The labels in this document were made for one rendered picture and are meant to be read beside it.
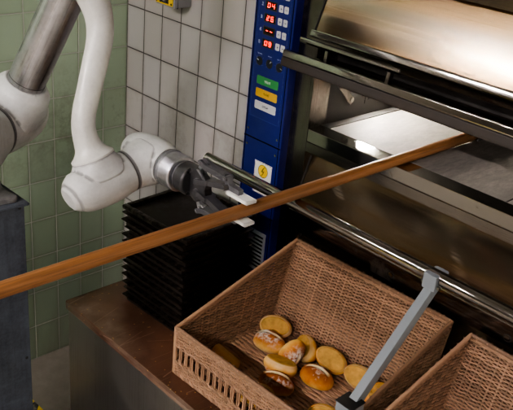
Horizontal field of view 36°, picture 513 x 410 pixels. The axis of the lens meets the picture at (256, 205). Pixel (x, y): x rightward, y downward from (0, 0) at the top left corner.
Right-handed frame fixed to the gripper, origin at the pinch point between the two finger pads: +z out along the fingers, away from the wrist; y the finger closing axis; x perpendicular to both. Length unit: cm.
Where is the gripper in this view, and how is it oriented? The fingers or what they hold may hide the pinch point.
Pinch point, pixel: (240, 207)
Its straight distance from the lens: 168.7
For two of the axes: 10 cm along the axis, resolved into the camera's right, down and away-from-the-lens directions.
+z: 6.7, 3.8, -6.4
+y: -0.9, 9.0, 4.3
